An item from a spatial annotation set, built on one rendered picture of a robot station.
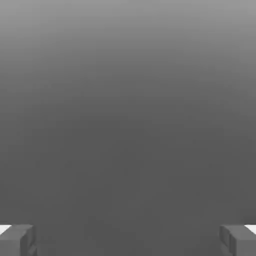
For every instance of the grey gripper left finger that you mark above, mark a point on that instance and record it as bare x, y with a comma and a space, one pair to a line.
15, 241

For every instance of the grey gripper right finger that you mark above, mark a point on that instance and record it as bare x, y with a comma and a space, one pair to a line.
240, 242

